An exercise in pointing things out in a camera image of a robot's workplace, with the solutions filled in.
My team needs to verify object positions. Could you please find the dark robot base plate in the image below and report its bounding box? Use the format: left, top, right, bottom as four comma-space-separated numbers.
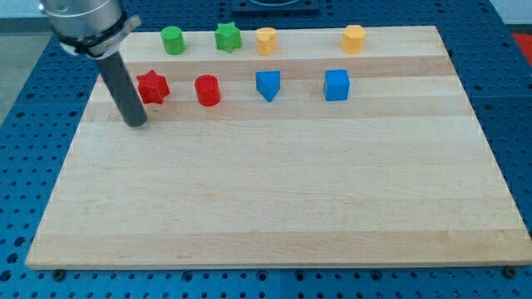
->
229, 0, 320, 15

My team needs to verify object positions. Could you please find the yellow hexagon block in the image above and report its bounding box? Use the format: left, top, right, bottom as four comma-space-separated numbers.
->
341, 25, 367, 54

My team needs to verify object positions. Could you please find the red star block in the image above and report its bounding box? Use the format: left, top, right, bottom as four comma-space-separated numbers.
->
136, 70, 170, 105

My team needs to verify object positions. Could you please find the blue cube block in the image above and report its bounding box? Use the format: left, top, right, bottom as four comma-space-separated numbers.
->
323, 69, 351, 101

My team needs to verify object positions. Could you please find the light wooden board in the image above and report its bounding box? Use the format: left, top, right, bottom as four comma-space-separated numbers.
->
26, 26, 531, 270

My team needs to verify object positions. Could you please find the red object at right edge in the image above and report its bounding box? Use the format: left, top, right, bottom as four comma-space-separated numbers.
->
512, 33, 532, 64

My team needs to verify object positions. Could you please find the green cylinder block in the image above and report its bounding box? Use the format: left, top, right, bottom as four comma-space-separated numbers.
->
160, 26, 186, 55

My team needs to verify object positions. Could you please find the green star block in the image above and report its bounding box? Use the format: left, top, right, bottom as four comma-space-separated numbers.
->
214, 22, 242, 53

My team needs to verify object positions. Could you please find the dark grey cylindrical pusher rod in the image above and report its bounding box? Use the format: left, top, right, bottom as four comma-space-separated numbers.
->
94, 52, 147, 127

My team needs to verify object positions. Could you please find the yellow heart block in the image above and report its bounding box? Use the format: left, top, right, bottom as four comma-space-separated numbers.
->
256, 27, 277, 56

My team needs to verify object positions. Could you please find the red cylinder block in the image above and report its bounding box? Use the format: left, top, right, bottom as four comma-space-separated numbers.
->
195, 75, 221, 106

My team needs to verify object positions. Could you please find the blue triangle block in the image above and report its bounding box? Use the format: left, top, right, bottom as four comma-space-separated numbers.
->
255, 71, 281, 102

